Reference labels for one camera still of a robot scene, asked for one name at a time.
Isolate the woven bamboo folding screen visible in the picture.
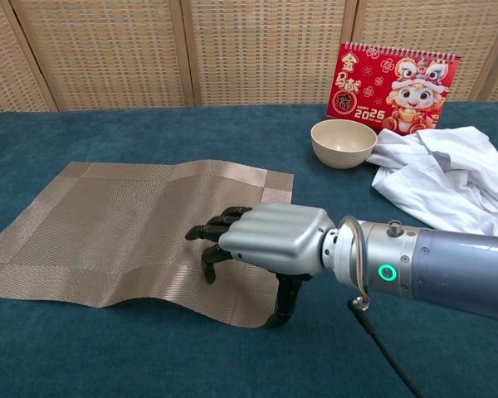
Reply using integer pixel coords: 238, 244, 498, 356
0, 0, 498, 117

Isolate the beige bowl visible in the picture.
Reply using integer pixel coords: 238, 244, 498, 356
310, 119, 378, 170

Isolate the red 2026 desk calendar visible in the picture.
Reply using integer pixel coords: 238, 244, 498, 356
326, 41, 462, 136

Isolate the teal table cloth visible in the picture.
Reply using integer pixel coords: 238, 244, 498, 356
0, 101, 498, 398

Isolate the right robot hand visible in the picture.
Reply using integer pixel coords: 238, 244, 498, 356
185, 202, 337, 328

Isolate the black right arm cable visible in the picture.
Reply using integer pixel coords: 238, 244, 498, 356
347, 297, 425, 398

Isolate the crumpled white cloth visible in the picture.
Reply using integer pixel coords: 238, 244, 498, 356
365, 126, 498, 238

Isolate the brown woven placemat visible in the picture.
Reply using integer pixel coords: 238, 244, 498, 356
0, 159, 295, 329

